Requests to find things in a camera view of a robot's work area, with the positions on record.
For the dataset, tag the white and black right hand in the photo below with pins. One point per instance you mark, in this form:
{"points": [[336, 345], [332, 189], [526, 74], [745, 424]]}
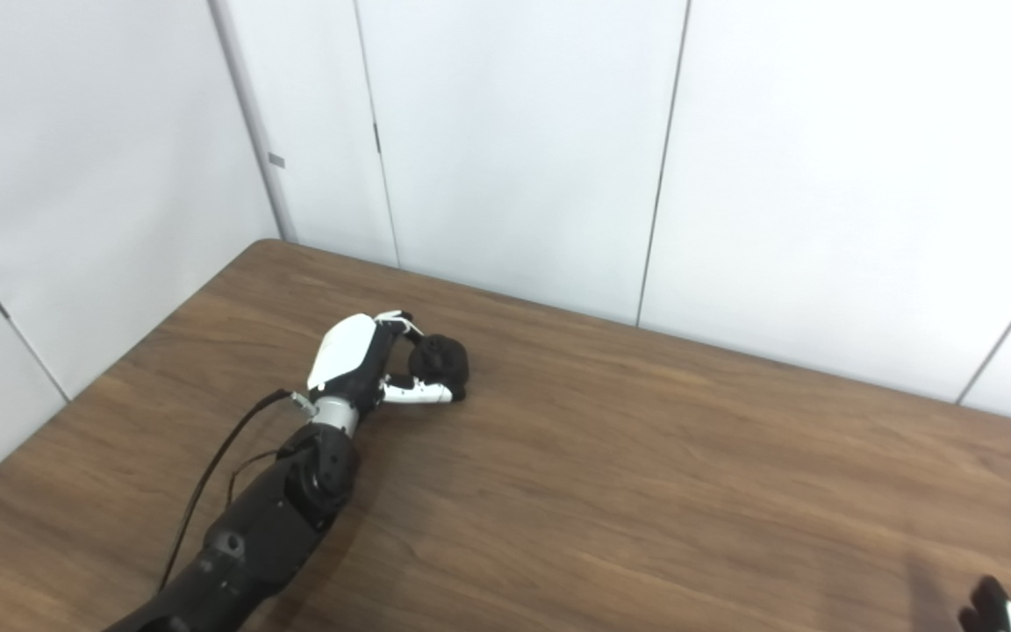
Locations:
{"points": [[993, 613]]}

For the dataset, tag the white and black left hand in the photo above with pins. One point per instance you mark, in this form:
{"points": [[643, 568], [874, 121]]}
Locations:
{"points": [[340, 351]]}

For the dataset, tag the round black plastic part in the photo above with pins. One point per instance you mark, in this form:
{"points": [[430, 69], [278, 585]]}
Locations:
{"points": [[444, 360]]}

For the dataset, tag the grey wall corner post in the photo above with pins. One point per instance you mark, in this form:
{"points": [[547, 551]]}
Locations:
{"points": [[247, 105]]}

